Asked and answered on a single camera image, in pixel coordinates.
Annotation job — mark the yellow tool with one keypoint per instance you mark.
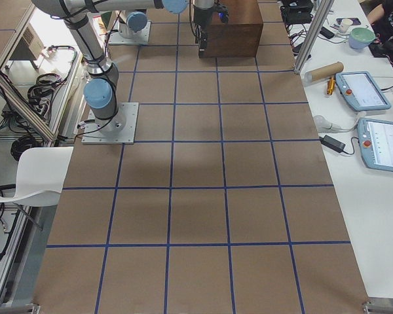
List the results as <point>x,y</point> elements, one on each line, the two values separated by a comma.
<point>330,86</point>

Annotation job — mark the white chair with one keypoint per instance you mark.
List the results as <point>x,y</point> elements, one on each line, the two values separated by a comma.
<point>40,176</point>

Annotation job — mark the teach pendant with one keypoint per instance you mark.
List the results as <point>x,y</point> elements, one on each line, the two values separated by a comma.
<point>376,143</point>
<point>361,92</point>

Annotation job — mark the far teach pendant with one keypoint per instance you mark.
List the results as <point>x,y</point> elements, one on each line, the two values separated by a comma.
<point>361,92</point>

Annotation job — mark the dark wooden drawer cabinet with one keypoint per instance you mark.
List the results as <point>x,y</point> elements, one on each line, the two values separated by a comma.
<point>237,38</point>

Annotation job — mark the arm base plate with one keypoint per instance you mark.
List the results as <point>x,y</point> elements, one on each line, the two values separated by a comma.
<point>121,129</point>
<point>139,39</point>

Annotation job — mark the seated person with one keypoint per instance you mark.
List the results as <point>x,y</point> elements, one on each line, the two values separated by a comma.
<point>381,20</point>

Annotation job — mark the near teach pendant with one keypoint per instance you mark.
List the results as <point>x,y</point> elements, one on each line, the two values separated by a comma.
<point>376,143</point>

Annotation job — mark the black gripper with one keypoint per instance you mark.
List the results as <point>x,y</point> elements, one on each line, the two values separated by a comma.
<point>200,17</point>

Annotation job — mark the black power adapter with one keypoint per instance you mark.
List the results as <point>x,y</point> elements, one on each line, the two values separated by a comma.
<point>332,143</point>

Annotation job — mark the cardboard tube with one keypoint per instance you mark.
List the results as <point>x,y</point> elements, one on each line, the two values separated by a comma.
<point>324,72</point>

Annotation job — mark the aluminium frame post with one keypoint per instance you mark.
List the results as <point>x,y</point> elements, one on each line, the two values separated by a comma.
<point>314,29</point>

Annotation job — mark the green bowl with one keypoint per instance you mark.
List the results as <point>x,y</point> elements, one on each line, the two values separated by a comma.
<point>360,38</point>

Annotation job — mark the white paper cup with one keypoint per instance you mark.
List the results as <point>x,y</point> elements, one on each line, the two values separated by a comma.
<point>345,24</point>

